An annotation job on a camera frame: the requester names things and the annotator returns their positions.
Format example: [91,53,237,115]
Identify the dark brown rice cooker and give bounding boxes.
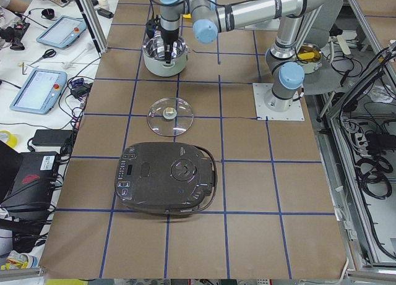
[114,142,217,215]

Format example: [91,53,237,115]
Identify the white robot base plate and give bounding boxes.
[252,83,304,121]

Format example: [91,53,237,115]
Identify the black scissors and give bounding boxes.
[32,49,57,64]

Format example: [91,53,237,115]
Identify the blue teach pendant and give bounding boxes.
[10,68,67,114]
[36,15,87,48]

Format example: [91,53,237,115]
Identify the yellow tape roll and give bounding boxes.
[0,130,18,148]

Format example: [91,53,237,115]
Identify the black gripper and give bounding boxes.
[161,28,179,64]

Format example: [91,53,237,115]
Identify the glass pot lid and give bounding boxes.
[147,97,194,137]

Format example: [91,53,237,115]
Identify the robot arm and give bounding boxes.
[160,0,326,112]

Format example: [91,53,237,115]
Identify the black laptop computer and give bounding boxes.
[1,142,59,219]

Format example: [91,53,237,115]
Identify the black power brick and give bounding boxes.
[27,129,72,151]

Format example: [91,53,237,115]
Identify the pale green electric pot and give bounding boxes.
[142,33,189,77]

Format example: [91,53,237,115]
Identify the aluminium frame post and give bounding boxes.
[75,0,108,54]

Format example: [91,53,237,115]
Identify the steel pot at edge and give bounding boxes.
[297,43,322,74]

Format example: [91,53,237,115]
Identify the blue teach pendant near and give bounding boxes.
[10,68,67,114]

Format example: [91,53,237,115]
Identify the blue teach pendant far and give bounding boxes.
[36,15,87,48]

